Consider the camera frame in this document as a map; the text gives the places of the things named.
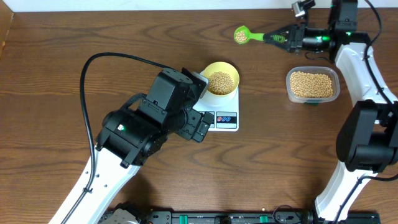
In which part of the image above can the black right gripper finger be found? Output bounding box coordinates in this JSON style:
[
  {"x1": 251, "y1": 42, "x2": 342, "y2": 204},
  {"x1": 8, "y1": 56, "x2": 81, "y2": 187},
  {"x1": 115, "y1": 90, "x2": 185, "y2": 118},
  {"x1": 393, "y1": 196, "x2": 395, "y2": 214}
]
[
  {"x1": 264, "y1": 25, "x2": 290, "y2": 41},
  {"x1": 264, "y1": 39, "x2": 290, "y2": 50}
]

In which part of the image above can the green plastic measuring scoop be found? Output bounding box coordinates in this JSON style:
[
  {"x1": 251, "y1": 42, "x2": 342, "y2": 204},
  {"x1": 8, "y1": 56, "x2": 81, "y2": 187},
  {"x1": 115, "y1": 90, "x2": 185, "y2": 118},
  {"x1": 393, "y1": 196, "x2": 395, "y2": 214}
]
[{"x1": 234, "y1": 26, "x2": 287, "y2": 44}]

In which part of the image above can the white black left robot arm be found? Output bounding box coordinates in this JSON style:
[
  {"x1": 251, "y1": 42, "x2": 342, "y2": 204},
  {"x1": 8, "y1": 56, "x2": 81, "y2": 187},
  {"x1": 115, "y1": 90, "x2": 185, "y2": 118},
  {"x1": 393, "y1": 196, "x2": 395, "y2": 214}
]
[{"x1": 51, "y1": 68, "x2": 214, "y2": 223}]

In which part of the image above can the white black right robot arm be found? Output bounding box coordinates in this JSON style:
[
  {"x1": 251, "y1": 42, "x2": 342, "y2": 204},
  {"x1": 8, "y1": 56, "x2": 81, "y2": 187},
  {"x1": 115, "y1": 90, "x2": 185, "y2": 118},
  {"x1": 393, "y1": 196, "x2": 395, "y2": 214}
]
[{"x1": 262, "y1": 0, "x2": 397, "y2": 223}]

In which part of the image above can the yellow plastic bowl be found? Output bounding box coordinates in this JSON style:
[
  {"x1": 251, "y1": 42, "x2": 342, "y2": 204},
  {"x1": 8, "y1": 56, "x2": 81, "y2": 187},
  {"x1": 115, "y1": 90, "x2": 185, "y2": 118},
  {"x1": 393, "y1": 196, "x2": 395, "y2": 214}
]
[{"x1": 203, "y1": 62, "x2": 240, "y2": 96}]

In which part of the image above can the white digital kitchen scale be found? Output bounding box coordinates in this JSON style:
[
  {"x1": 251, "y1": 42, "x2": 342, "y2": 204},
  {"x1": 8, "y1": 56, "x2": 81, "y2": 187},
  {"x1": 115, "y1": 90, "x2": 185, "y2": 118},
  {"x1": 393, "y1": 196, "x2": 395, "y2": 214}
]
[{"x1": 193, "y1": 88, "x2": 239, "y2": 132}]

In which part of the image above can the clear container of soybeans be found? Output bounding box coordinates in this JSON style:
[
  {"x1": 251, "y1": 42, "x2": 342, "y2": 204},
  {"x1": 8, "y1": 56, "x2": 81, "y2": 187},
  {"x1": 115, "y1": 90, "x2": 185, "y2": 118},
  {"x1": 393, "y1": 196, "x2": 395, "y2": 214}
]
[{"x1": 286, "y1": 66, "x2": 340, "y2": 104}]

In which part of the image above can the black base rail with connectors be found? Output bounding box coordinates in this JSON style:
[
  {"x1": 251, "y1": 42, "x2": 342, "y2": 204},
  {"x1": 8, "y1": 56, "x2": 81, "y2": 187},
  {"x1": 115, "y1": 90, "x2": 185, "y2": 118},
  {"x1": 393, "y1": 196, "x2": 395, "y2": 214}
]
[{"x1": 99, "y1": 202, "x2": 382, "y2": 224}]

